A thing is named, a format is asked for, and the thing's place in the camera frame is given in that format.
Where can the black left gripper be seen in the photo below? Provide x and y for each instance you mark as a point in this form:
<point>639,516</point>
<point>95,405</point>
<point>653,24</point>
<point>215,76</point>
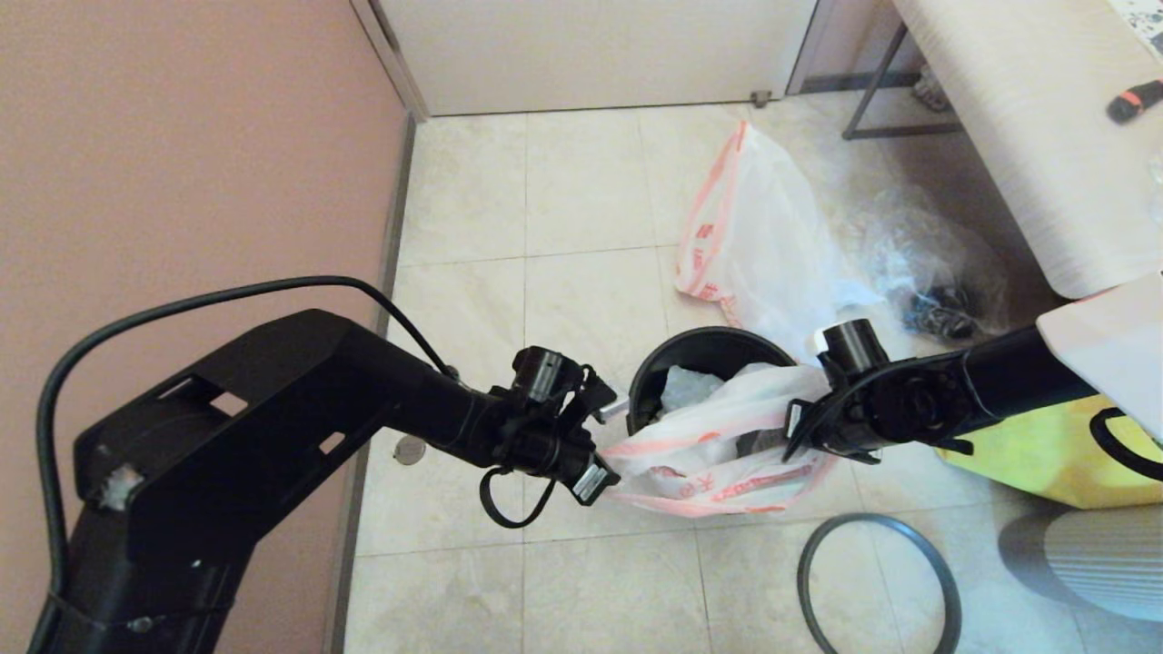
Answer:
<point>595,480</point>

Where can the clear crumpled plastic bag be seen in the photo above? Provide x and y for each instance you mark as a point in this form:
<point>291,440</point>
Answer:
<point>918,259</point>

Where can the black round trash bin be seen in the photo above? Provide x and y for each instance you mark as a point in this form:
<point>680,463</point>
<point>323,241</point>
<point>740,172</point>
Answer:
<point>709,343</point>

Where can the light wood-grain table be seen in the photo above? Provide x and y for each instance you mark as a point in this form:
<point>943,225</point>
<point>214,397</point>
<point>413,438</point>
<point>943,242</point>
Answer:
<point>1018,136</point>

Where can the black-white patterned paper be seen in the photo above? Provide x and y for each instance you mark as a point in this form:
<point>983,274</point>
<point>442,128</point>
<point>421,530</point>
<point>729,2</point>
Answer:
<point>1147,16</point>

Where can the dark cable bundle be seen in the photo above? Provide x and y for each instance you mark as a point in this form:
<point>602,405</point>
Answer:
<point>940,318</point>

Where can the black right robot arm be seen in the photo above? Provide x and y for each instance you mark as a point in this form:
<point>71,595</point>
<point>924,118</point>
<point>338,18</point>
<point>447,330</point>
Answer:
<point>999,391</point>

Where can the grey item under table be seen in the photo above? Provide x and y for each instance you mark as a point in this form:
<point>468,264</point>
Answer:
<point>929,91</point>

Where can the yellow non-woven shopping bag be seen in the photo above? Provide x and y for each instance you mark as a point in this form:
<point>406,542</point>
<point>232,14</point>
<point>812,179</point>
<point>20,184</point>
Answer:
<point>1027,463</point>

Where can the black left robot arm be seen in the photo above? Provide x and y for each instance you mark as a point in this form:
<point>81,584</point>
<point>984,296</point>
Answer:
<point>273,409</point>

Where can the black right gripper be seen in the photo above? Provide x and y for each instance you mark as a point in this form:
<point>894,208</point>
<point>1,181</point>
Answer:
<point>801,427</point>

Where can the round metal floor drain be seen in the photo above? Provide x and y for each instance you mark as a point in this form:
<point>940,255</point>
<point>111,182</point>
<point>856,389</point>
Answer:
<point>409,450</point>

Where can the dark metal table frame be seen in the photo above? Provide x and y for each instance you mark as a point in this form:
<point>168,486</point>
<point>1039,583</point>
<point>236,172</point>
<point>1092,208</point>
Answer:
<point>895,134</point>

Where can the metal door stop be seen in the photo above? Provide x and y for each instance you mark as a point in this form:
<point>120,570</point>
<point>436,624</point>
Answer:
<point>761,98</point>

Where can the black and orange marker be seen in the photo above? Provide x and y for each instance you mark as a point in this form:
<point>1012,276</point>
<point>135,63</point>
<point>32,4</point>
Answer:
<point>1134,102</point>

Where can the white door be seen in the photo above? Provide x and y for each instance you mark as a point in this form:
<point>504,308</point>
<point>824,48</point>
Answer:
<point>591,54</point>

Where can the white ribbed bin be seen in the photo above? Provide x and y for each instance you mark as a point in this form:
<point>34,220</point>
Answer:
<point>1108,563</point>

